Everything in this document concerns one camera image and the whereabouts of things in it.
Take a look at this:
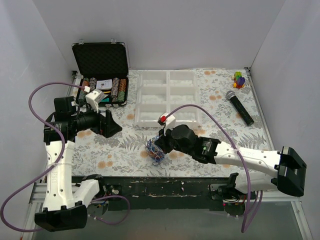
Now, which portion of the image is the colourful wire bundle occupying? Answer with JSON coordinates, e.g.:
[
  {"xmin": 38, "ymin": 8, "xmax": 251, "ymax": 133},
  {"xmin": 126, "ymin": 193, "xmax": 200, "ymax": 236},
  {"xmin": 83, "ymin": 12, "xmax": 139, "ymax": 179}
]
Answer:
[{"xmin": 144, "ymin": 136, "xmax": 171, "ymax": 171}]

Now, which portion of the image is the white compartment tray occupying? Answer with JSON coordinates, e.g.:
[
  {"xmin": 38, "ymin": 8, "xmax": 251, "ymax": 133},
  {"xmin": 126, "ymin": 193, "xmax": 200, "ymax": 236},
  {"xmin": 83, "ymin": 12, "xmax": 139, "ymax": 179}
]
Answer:
[{"xmin": 134, "ymin": 69, "xmax": 200, "ymax": 128}]

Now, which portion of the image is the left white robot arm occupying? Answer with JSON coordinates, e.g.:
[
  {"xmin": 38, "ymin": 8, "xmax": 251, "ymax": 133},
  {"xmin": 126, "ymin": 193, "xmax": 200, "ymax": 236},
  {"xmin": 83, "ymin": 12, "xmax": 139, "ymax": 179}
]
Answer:
[{"xmin": 34, "ymin": 96, "xmax": 122, "ymax": 232}]

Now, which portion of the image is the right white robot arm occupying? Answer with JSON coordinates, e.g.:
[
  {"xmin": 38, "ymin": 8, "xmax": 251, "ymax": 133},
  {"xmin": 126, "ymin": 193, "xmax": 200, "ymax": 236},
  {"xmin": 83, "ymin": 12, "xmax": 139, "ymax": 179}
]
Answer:
[{"xmin": 155, "ymin": 124, "xmax": 307, "ymax": 199}]

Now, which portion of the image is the teal card box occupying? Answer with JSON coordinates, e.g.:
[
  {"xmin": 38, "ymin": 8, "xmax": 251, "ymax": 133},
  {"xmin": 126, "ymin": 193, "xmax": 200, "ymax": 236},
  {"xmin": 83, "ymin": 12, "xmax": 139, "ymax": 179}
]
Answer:
[{"xmin": 100, "ymin": 97, "xmax": 112, "ymax": 103}]

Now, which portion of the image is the green poker chip stack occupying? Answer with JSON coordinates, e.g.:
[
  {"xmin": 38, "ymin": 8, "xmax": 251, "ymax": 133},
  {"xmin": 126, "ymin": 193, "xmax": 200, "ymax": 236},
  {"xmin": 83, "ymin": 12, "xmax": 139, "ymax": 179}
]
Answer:
[{"xmin": 117, "ymin": 91, "xmax": 126, "ymax": 104}]

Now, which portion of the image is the white playing card deck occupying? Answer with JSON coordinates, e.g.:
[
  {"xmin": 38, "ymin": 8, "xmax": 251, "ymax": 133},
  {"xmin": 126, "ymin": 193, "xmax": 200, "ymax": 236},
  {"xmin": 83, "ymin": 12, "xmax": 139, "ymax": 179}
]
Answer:
[{"xmin": 96, "ymin": 79, "xmax": 113, "ymax": 91}]

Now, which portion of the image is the orange poker chip stack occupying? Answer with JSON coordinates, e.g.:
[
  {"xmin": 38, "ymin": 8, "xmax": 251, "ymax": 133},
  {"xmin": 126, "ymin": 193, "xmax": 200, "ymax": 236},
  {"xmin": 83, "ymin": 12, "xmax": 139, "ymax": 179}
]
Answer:
[{"xmin": 82, "ymin": 77, "xmax": 90, "ymax": 93}]

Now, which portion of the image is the purple poker chip stack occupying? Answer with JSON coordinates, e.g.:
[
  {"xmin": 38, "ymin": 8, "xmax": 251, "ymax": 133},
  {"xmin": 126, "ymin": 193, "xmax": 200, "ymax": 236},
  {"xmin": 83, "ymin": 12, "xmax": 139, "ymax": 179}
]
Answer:
[{"xmin": 89, "ymin": 77, "xmax": 97, "ymax": 91}]

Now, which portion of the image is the black poker chip case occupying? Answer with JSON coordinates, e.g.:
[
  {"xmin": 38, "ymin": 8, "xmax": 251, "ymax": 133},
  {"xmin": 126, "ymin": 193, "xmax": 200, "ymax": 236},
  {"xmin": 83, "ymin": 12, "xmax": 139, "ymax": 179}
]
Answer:
[{"xmin": 71, "ymin": 42, "xmax": 129, "ymax": 107}]

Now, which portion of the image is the black handheld microphone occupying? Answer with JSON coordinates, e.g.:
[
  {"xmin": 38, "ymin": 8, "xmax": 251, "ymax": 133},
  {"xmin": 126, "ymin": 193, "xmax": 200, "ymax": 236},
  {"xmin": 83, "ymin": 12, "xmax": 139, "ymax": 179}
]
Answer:
[{"xmin": 226, "ymin": 90, "xmax": 255, "ymax": 126}]

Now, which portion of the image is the colourful toy block stack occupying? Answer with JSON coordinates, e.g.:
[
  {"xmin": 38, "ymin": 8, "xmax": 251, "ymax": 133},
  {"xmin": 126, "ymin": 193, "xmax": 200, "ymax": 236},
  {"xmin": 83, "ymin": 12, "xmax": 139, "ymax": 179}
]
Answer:
[{"xmin": 231, "ymin": 71, "xmax": 246, "ymax": 89}]

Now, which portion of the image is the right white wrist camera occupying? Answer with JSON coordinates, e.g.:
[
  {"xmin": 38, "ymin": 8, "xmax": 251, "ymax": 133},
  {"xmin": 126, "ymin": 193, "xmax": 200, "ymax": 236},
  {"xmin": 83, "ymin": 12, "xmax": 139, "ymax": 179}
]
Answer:
[{"xmin": 157, "ymin": 112, "xmax": 176, "ymax": 132}]

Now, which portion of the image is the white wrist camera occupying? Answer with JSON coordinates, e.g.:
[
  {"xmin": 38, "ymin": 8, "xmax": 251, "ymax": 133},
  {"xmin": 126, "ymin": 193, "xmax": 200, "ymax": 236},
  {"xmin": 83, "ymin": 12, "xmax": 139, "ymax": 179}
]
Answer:
[
  {"xmin": 85, "ymin": 89, "xmax": 104, "ymax": 113},
  {"xmin": 157, "ymin": 112, "xmax": 176, "ymax": 132}
]

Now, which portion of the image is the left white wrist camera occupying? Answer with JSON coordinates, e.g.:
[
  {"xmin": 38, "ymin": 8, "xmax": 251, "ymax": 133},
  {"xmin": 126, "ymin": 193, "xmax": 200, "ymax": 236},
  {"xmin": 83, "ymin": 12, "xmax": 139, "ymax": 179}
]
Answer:
[{"xmin": 85, "ymin": 89, "xmax": 104, "ymax": 113}]

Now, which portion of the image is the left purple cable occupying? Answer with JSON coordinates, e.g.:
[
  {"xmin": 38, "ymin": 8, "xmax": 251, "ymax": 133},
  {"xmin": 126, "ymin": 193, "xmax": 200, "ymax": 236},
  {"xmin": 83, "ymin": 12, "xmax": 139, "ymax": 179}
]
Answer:
[{"xmin": 0, "ymin": 81, "xmax": 131, "ymax": 232}]

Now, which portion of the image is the purple cable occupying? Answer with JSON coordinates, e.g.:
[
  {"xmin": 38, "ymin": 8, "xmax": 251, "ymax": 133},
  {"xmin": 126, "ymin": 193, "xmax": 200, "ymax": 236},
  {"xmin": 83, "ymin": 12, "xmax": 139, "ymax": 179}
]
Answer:
[
  {"xmin": 167, "ymin": 104, "xmax": 264, "ymax": 234},
  {"xmin": 0, "ymin": 81, "xmax": 131, "ymax": 232}
]

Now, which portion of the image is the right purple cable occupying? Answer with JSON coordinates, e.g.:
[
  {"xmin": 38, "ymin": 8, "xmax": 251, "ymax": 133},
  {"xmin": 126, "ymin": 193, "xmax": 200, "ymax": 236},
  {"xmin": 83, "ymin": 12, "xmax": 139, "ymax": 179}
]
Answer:
[{"xmin": 167, "ymin": 104, "xmax": 264, "ymax": 234}]

